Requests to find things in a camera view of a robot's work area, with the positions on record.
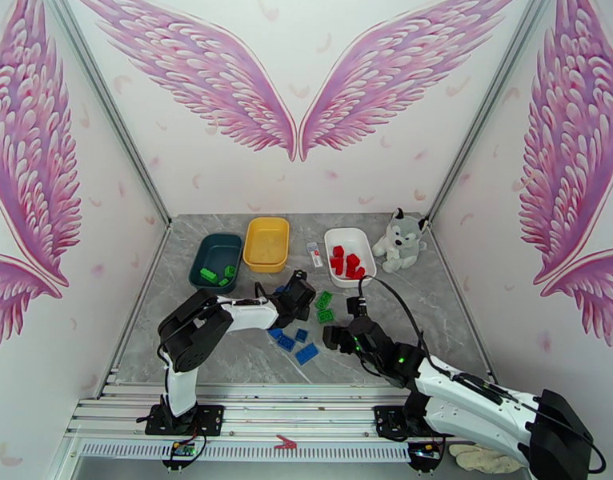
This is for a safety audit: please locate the aluminium table edge rail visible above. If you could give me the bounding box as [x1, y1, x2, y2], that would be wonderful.
[426, 218, 498, 385]
[94, 221, 174, 400]

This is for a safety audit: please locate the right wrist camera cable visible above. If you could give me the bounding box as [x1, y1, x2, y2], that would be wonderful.
[359, 274, 607, 474]

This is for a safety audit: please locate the grey white husky plush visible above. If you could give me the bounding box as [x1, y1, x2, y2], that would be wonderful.
[371, 207, 430, 274]

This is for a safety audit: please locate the white plastic container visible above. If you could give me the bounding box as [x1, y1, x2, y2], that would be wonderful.
[324, 226, 378, 288]

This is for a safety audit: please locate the yellow plastic container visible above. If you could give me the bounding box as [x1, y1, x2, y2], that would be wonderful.
[242, 216, 291, 274]

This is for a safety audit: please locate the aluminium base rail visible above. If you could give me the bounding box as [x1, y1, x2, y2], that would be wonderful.
[66, 386, 543, 445]

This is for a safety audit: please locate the cream work glove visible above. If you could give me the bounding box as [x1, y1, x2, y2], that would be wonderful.
[448, 442, 525, 474]

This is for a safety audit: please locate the aluminium frame post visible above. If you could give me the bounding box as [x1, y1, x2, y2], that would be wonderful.
[41, 0, 174, 230]
[425, 0, 559, 222]

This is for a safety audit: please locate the dark teal plastic container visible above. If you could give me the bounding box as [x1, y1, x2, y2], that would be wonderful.
[188, 233, 245, 296]

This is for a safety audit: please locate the white slotted cable tray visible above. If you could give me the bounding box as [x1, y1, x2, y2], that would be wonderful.
[78, 441, 413, 462]

